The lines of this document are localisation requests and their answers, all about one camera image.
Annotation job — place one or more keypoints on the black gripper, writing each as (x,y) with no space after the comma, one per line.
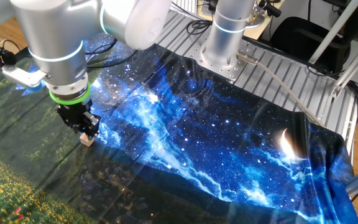
(71,115)

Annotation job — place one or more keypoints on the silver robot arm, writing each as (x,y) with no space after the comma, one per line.
(57,37)

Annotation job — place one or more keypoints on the galaxy and landscape printed cloth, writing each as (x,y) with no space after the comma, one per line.
(197,124)

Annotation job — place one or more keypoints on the light wooden desk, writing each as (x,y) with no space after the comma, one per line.
(259,31)

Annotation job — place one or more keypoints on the black office chair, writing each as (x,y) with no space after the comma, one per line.
(297,37)

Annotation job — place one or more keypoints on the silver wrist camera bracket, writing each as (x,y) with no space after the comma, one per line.
(23,76)

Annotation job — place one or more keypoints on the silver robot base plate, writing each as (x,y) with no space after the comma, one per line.
(228,70)

